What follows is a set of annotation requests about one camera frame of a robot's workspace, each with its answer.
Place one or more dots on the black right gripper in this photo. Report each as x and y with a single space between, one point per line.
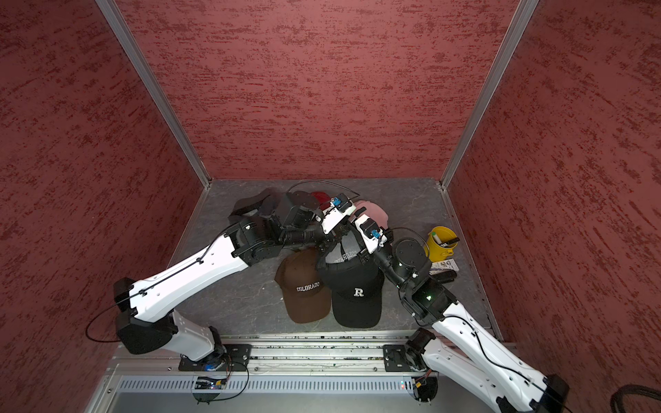
365 255

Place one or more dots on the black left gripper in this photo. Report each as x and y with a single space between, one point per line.
331 237

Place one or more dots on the black baseball cap letter R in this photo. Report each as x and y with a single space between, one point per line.
357 298

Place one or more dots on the dark red baseball cap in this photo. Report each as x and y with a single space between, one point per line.
323 199

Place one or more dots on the pink baseball cap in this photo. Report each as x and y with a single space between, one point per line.
375 212

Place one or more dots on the brown baseball cap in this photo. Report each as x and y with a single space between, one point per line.
306 298

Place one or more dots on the grey baseball cap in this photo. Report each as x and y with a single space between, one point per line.
253 203

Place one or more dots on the black cap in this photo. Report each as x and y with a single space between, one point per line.
341 267

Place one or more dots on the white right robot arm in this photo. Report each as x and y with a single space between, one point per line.
451 342

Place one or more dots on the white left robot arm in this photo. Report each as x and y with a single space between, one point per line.
260 227

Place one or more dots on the yellow plastic cup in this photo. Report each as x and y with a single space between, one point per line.
437 252

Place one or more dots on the toothpaste tube box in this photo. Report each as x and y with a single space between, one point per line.
442 266

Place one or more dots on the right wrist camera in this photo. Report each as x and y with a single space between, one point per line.
370 231

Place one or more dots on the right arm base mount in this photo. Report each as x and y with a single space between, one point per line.
403 358

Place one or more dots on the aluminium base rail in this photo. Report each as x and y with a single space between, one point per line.
336 364

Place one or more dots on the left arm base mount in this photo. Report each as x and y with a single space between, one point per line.
232 358

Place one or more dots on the right rear aluminium corner post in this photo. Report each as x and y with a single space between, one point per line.
513 35

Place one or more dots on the aluminium corner post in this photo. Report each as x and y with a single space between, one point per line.
513 35
114 18

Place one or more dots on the left rear aluminium corner post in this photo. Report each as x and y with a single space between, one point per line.
114 18

